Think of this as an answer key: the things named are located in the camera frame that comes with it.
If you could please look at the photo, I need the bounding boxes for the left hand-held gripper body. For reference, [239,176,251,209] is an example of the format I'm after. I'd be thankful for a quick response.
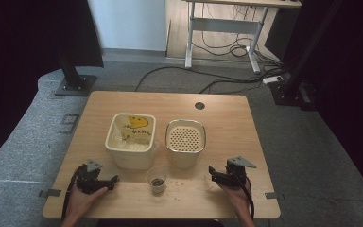
[75,159,111,195]

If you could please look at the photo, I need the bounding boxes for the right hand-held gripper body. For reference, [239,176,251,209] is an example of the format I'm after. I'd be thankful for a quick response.
[218,155,257,190]

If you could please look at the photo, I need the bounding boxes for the person's left hand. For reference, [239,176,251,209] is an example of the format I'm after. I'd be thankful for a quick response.
[65,184,109,219]

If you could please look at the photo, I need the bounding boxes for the person's right hand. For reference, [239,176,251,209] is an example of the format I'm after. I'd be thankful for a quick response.
[216,181,253,217]

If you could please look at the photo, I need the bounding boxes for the cream square bin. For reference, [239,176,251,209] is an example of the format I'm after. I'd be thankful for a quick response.
[104,112,158,171]

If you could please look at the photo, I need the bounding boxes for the cream bin with perforated strainer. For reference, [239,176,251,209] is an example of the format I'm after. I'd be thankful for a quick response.
[164,118,207,169]

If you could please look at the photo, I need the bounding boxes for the scattered crumbs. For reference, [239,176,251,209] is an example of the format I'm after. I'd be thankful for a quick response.
[166,179,216,202]

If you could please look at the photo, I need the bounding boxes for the clear plastic cup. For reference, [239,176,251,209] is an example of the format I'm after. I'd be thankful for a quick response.
[146,166,168,195]

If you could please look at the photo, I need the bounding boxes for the clear plastic bag yellow print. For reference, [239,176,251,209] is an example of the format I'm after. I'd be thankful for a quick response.
[110,114,155,151]

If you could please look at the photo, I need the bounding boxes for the grey floor socket plate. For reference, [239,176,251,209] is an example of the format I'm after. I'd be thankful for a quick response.
[60,113,80,127]

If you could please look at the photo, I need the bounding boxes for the black stand with square base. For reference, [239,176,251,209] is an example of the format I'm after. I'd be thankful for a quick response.
[54,46,98,97]

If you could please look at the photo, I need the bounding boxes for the white power strip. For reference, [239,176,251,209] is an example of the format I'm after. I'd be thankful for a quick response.
[262,75,285,85]

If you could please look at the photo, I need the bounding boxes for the black curtain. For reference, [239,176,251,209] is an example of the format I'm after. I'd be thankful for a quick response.
[283,0,363,206]
[0,0,105,173]

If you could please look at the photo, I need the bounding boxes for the white-framed desk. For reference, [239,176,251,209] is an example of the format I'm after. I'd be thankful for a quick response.
[181,0,303,76]

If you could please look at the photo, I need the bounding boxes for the right hand-held gripper cable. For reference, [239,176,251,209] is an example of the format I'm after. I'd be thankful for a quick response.
[232,171,256,220]

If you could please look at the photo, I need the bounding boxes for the hand-held gripper cable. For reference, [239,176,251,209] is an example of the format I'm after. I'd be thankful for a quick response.
[232,171,256,220]
[60,166,82,221]

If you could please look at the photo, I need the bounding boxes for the left hand-held gripper cable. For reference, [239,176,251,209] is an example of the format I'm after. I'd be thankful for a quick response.
[60,166,82,221]

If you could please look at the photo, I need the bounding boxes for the grey metal table bracket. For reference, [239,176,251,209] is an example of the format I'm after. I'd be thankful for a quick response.
[38,188,62,199]
[264,191,285,201]

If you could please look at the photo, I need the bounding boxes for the long black floor cable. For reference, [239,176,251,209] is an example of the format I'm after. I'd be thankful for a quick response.
[134,65,286,95]

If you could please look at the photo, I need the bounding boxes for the black metal stand frame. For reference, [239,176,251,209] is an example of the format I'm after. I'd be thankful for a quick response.
[268,0,344,112]

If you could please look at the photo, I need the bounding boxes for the bundle of black cables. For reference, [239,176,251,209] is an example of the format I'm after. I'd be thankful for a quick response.
[191,3,282,64]

